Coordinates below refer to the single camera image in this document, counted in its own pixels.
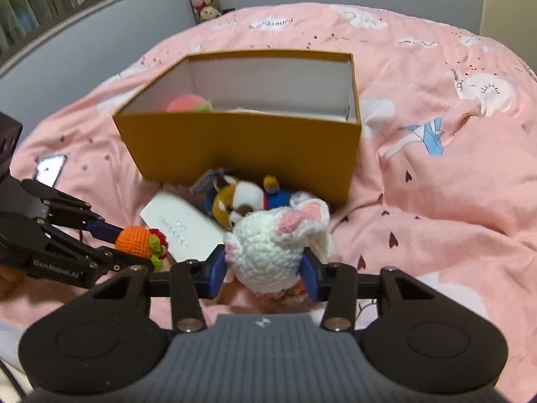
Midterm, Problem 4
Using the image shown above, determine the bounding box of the white glasses box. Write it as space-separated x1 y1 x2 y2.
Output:
140 192 225 263

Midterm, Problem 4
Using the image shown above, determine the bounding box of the orange crochet carrot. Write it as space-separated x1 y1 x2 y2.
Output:
115 226 168 272

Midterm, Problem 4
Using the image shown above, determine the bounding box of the white crochet bunny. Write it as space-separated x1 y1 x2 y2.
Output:
224 198 335 302

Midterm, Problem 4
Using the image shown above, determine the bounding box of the brown white plush dog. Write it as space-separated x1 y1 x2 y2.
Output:
189 168 314 231

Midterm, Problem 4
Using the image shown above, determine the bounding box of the pink fluffy peach plush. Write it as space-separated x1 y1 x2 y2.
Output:
166 94 213 112

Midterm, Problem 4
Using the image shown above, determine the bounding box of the smartphone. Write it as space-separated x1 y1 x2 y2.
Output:
34 154 67 187

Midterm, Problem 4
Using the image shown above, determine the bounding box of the pink patterned bed quilt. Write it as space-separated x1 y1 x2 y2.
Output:
11 3 536 402

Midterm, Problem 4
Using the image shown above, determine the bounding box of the orange cardboard storage box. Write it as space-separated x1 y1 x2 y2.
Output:
113 48 361 208

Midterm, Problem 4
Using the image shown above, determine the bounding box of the black cable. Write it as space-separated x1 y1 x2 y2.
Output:
0 356 27 400

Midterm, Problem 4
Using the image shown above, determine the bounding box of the cream door with handle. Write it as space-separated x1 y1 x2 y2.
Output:
480 0 537 71

